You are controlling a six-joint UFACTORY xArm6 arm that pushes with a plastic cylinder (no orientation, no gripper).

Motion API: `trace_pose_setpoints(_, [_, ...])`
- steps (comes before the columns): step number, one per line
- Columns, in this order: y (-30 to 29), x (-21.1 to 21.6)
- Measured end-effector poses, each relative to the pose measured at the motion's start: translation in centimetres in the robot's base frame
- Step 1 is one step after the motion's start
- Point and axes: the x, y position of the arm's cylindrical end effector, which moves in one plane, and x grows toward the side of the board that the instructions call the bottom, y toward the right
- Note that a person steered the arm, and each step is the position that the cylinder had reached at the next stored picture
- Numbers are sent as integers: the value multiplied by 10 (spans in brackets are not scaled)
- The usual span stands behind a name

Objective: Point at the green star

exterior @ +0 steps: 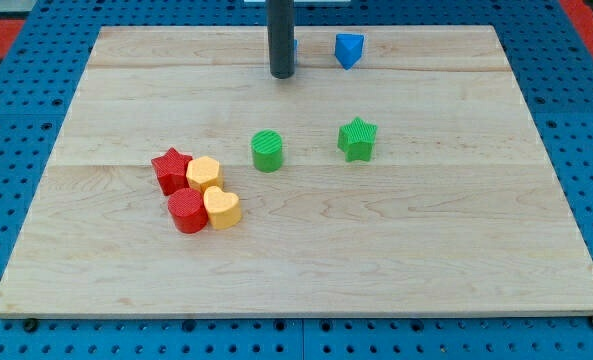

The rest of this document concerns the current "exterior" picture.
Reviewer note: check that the blue triangular prism block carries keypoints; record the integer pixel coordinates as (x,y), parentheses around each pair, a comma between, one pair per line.
(348,49)

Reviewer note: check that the yellow heart block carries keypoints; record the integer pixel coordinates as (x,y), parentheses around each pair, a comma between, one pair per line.
(223,208)

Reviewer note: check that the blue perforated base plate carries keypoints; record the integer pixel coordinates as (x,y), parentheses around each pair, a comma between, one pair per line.
(43,49)

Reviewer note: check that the red star block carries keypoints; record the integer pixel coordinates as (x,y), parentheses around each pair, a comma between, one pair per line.
(170,170)

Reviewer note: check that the green star block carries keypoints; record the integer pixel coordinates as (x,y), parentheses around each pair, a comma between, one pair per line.
(357,139)

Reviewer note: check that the green cylinder block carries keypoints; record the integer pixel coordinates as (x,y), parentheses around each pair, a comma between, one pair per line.
(267,150)

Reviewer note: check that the black cylindrical pointer rod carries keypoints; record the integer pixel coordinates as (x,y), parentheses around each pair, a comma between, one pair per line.
(280,35)

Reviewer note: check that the blue block behind rod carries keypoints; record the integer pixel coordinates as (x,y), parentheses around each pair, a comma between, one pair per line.
(295,51)

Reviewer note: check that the red cylinder block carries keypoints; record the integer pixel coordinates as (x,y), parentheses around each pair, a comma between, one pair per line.
(187,210)

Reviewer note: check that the yellow hexagon block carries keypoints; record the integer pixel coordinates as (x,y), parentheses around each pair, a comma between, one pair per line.
(204,172)

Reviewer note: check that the light wooden board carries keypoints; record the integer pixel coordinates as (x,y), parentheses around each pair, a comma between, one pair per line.
(458,213)

